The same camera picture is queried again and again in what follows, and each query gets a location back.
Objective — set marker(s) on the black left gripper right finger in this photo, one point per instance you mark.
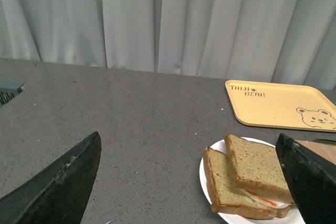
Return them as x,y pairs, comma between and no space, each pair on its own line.
310,178

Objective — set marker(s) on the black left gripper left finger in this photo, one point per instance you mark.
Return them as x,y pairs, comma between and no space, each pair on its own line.
60,192

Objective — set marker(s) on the white round plate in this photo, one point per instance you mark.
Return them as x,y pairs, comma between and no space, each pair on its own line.
293,216

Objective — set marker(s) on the bread slice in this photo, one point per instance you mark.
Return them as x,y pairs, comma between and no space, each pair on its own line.
228,199
255,168

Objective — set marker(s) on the wooden cutting board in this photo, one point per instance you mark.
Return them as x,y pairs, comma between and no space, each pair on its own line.
324,148

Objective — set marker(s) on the fake fried egg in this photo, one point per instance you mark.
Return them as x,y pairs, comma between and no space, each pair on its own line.
269,202

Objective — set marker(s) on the yellow bear tray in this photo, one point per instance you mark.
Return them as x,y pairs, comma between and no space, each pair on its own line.
284,106

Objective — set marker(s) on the green grey basket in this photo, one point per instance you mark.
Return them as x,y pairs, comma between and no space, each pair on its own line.
9,89

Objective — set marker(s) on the grey curtain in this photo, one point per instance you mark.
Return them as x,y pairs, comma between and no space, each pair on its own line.
281,41

